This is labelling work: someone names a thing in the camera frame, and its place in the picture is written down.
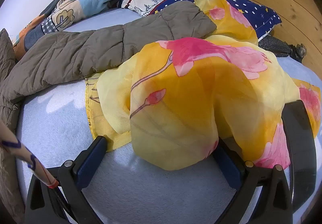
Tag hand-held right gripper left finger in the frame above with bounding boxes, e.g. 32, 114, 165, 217
25, 136, 108, 224

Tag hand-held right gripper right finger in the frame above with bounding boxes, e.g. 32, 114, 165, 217
214, 139, 293, 224

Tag yellow floral scarf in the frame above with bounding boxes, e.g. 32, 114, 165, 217
86, 0, 322, 172

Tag brown padded jacket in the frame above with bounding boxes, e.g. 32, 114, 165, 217
0, 1, 217, 224

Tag light blue cloud-print bed sheet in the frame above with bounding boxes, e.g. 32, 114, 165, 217
15, 8, 322, 224

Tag black curved object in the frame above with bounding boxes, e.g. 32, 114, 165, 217
281, 100, 317, 214

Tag black patterned object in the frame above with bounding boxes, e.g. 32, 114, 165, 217
258, 34, 308, 64

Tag navy star-print pillow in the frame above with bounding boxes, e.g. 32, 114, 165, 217
121, 0, 282, 41

